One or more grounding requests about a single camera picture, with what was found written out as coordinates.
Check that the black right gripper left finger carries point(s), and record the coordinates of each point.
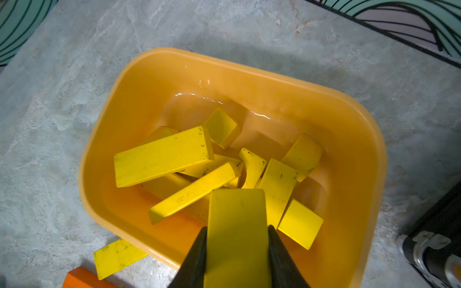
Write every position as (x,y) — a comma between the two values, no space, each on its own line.
(192,271)

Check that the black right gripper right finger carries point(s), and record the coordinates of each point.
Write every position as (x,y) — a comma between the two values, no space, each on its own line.
(284,273)

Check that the yellow bridge block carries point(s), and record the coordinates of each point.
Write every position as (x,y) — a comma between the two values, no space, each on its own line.
(237,242)

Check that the yellow arch block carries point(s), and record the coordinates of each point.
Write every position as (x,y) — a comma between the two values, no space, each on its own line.
(255,166)

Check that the yellow small cube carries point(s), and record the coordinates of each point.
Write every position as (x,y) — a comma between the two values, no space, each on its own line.
(304,156)

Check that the small yellow cube block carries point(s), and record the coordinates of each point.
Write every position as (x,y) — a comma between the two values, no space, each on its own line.
(222,128)

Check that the diagonal yellow long block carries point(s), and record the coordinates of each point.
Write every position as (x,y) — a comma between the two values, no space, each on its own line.
(194,192)

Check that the orange rectangular block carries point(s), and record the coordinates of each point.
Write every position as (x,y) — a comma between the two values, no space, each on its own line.
(82,278)

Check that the black electronics box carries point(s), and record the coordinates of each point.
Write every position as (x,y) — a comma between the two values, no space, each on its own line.
(433,245)

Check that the orange plastic tub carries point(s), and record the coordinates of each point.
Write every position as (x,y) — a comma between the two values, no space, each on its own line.
(180,89)

